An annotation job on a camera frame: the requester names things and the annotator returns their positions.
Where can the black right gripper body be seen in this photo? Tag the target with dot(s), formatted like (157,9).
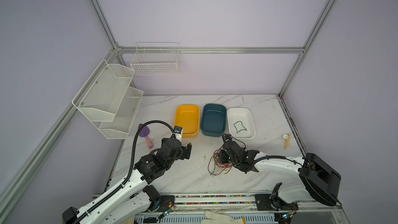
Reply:
(225,159)

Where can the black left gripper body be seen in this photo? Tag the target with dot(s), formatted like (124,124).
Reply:
(181,155)

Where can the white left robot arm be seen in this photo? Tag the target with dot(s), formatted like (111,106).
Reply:
(138,179)

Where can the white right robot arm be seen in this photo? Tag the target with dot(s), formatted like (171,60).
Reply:
(315,179)

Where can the white plastic bin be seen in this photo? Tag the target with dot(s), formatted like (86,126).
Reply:
(240,123)

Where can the yellow plastic bin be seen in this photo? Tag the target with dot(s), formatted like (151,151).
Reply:
(188,117)

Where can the teal plastic bin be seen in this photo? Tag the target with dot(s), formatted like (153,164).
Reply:
(214,120)

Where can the small white yellow toy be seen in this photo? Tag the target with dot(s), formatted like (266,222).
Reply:
(286,138)

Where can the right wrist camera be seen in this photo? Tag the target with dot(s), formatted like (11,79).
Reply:
(226,137)

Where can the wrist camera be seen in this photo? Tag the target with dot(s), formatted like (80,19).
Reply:
(226,137)
(177,133)

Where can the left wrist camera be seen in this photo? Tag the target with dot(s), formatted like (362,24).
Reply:
(177,133)

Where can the purple pink-handled spatula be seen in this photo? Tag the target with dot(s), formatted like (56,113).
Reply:
(144,133)

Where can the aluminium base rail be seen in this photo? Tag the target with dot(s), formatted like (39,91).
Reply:
(190,209)

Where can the white mesh wall shelf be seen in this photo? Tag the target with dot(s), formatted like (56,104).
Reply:
(109,101)

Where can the white wire wall basket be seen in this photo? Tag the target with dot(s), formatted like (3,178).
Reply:
(156,58)

